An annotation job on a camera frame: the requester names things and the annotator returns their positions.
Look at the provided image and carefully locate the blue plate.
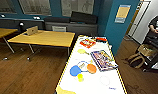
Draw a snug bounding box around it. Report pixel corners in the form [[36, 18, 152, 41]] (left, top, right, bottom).
[[76, 60, 90, 72]]

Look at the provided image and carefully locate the long dark grey bench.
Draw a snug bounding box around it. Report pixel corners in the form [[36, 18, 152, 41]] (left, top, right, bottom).
[[0, 17, 46, 34]]

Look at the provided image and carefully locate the tan woven basket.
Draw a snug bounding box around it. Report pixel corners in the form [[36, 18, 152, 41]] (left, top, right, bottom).
[[137, 42, 158, 59]]

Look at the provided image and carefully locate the tan backpack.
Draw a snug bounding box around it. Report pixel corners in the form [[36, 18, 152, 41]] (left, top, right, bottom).
[[126, 52, 146, 70]]

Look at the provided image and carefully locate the person in dark shirt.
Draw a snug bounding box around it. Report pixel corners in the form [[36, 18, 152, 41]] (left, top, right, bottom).
[[147, 12, 158, 38]]

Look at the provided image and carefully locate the white rectangular pad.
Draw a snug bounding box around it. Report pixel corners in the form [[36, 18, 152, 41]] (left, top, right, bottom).
[[51, 25, 67, 33]]

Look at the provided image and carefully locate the dark grey sofa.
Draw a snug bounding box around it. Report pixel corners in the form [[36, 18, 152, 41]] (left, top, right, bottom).
[[43, 10, 99, 37]]

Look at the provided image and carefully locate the small yellow cup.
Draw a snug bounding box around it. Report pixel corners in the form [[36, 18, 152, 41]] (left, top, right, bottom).
[[76, 73, 85, 83]]

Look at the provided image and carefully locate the yellow gaming table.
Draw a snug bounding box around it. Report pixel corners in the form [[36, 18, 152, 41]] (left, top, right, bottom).
[[54, 34, 129, 94]]

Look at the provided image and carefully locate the long yellow wooden table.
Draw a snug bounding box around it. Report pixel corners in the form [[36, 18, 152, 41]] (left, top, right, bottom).
[[0, 27, 19, 62], [6, 29, 77, 63]]

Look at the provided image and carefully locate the tan open box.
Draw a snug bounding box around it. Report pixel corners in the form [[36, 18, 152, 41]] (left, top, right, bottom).
[[25, 25, 40, 37]]

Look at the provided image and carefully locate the yellow wall sign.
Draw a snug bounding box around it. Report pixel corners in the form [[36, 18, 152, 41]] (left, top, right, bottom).
[[113, 3, 132, 25]]

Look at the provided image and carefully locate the orange game box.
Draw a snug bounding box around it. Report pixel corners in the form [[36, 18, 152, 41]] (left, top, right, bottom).
[[78, 37, 97, 50]]

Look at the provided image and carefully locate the small blue piece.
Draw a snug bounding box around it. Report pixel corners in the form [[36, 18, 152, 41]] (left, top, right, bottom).
[[107, 86, 117, 91]]

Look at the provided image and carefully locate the orange bowl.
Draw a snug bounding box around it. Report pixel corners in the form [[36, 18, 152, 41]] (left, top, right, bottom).
[[86, 63, 98, 75]]

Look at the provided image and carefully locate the clear ring-shaped bowl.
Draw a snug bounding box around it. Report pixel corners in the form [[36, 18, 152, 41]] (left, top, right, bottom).
[[99, 75, 112, 87]]

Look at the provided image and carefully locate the black chair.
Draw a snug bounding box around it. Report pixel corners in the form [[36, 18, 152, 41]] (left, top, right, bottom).
[[18, 21, 27, 34]]

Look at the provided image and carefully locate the interior glass window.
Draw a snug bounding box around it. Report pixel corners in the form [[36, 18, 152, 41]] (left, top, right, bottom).
[[0, 0, 18, 15], [60, 0, 96, 18], [17, 0, 53, 17]]

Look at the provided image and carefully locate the blue bowl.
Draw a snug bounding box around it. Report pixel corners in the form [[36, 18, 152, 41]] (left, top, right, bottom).
[[69, 64, 83, 78]]

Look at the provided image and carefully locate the red and black paddle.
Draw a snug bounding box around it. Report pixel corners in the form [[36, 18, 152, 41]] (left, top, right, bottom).
[[94, 36, 108, 44]]

